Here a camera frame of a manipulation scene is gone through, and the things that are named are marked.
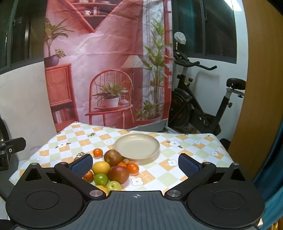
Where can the printed pink backdrop cloth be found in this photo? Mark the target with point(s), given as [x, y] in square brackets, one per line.
[106, 55]

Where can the dark window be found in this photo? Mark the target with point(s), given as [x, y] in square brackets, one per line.
[210, 26]

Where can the teal curtain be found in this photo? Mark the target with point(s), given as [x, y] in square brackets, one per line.
[272, 177]

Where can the yellow-orange citrus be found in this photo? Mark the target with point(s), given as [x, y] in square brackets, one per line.
[102, 189]

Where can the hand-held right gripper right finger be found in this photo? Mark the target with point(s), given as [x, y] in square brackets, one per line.
[188, 167]

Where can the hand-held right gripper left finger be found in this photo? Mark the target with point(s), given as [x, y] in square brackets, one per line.
[81, 165]

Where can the orange mandarin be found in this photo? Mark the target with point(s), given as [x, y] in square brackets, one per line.
[88, 176]
[133, 168]
[122, 164]
[98, 152]

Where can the yellow lemon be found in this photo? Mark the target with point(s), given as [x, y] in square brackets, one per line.
[101, 168]

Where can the dark glass door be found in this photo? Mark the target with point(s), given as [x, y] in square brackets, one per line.
[22, 33]

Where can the white cloth cap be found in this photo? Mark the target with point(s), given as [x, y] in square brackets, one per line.
[180, 37]

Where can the checkered floral tablecloth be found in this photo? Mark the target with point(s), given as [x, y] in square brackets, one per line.
[194, 152]

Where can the brown pear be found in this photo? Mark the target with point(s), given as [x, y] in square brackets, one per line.
[112, 157]

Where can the wooden door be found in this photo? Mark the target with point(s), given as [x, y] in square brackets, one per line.
[258, 88]

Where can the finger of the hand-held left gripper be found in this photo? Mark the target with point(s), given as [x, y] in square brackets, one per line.
[16, 143]

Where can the green apple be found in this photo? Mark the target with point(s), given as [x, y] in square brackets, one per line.
[101, 179]

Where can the black exercise bike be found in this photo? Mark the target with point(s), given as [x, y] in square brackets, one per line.
[188, 106]

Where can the red apple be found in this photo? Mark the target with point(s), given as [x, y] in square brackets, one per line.
[118, 174]

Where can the yellow-green apple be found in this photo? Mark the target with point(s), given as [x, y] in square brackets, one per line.
[113, 185]

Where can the beige plate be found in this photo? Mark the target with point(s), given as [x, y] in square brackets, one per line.
[137, 146]

